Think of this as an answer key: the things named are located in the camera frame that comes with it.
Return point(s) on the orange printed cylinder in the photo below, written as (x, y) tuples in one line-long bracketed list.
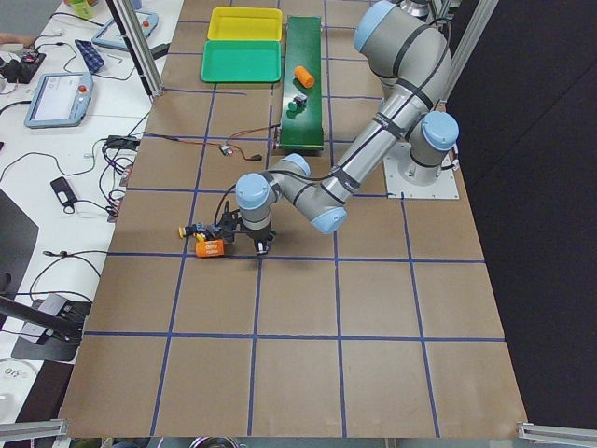
[(210, 249)]

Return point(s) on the black usb hub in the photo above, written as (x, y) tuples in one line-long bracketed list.
[(122, 142)]

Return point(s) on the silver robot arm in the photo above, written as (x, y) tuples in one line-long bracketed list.
[(412, 59)]

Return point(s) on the green plastic tray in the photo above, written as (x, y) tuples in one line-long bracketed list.
[(241, 61)]

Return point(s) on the small motor controller board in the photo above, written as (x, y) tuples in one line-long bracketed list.
[(227, 150)]

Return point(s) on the black power adapter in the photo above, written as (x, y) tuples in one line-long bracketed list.
[(63, 191)]

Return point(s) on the yellow push button near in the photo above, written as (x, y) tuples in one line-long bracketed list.
[(209, 232)]

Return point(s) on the aluminium frame post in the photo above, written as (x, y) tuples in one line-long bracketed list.
[(127, 23)]

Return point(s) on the near teach pendant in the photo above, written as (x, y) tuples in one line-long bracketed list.
[(60, 100)]

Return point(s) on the yellow plastic tray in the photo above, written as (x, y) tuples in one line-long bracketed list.
[(246, 23)]

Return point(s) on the black camera stand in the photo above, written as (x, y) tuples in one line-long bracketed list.
[(18, 239)]

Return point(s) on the green conveyor belt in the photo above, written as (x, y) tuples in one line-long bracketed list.
[(302, 130)]

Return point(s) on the green push button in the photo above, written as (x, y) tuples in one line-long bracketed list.
[(298, 102)]

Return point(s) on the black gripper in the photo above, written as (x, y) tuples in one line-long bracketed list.
[(259, 236)]

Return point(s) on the blue checkered cloth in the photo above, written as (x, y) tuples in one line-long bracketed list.
[(91, 56)]

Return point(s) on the plain orange cylinder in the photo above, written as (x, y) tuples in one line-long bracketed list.
[(304, 77)]

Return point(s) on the grey dock box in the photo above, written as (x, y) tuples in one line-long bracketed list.
[(48, 318)]

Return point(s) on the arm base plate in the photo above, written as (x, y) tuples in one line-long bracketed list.
[(405, 179)]

